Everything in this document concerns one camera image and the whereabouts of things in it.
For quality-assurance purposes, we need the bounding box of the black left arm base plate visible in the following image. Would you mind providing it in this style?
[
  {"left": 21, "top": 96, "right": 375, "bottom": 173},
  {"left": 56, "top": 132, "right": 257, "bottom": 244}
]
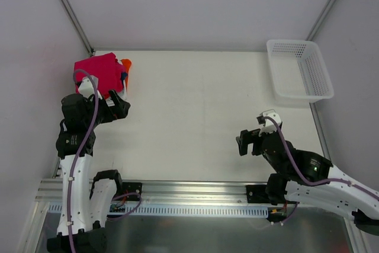
[{"left": 118, "top": 182, "right": 143, "bottom": 203}]

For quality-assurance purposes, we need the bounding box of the crimson pink t-shirt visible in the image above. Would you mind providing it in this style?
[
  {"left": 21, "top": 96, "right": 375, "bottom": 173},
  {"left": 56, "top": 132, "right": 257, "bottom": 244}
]
[{"left": 74, "top": 53, "right": 126, "bottom": 95}]

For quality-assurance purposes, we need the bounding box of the folded orange t-shirt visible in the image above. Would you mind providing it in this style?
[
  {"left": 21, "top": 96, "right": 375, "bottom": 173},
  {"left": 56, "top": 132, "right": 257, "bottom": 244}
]
[{"left": 121, "top": 59, "right": 132, "bottom": 89}]

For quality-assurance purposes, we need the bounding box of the aluminium frame post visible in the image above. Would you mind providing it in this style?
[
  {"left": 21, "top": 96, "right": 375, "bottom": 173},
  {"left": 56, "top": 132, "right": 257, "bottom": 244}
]
[
  {"left": 59, "top": 0, "right": 94, "bottom": 56},
  {"left": 306, "top": 0, "right": 338, "bottom": 41}
]

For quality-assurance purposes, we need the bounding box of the white slotted cable duct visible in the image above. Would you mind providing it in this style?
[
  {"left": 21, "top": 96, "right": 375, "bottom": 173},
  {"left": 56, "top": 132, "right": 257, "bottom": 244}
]
[{"left": 47, "top": 204, "right": 269, "bottom": 218}]

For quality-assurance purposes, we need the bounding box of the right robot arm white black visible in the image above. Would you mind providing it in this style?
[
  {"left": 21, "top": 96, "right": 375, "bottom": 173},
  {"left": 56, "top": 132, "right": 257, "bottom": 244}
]
[{"left": 236, "top": 129, "right": 378, "bottom": 235}]

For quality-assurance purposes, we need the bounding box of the folded white t-shirt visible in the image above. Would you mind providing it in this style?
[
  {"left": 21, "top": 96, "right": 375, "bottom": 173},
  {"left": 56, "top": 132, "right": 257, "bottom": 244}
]
[{"left": 106, "top": 72, "right": 128, "bottom": 107}]

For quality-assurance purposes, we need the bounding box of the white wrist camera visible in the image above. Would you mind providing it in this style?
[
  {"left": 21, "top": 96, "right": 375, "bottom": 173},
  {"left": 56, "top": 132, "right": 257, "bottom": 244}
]
[
  {"left": 78, "top": 75, "right": 102, "bottom": 99},
  {"left": 257, "top": 109, "right": 282, "bottom": 136}
]

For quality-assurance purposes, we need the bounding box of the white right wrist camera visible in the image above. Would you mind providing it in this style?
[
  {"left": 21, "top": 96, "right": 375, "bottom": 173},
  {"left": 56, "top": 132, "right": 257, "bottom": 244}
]
[{"left": 257, "top": 109, "right": 282, "bottom": 136}]

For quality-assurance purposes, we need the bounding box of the right aluminium frame post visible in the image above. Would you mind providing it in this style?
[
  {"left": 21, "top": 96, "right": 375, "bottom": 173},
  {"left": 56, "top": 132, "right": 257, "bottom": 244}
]
[{"left": 306, "top": 0, "right": 338, "bottom": 41}]

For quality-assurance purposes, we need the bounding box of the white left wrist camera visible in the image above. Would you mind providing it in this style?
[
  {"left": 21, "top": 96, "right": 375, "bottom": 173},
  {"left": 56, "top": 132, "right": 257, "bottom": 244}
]
[{"left": 78, "top": 75, "right": 102, "bottom": 99}]

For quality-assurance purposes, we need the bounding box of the left aluminium frame post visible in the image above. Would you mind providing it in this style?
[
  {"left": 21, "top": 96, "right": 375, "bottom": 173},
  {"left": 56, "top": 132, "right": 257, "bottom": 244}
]
[{"left": 59, "top": 0, "right": 94, "bottom": 56}]

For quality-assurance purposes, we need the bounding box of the aluminium mounting rail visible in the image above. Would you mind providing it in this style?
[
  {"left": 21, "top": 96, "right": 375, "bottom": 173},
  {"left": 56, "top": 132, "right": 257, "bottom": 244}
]
[{"left": 34, "top": 177, "right": 355, "bottom": 209}]

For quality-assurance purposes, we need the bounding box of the white perforated plastic basket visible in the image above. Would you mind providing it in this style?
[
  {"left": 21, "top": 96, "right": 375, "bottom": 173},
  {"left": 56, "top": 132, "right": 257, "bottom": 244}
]
[{"left": 266, "top": 39, "right": 335, "bottom": 107}]

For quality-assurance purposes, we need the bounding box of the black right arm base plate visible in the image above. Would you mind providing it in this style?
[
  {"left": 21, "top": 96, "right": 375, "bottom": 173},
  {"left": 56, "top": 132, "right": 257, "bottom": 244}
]
[{"left": 245, "top": 183, "right": 297, "bottom": 205}]

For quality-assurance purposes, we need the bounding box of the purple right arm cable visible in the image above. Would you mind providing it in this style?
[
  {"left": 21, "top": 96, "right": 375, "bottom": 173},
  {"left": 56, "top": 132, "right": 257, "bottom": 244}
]
[{"left": 263, "top": 116, "right": 379, "bottom": 226}]

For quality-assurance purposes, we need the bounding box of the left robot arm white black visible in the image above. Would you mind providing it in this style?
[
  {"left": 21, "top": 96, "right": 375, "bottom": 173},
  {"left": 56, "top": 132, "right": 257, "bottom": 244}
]
[{"left": 47, "top": 90, "right": 130, "bottom": 252}]

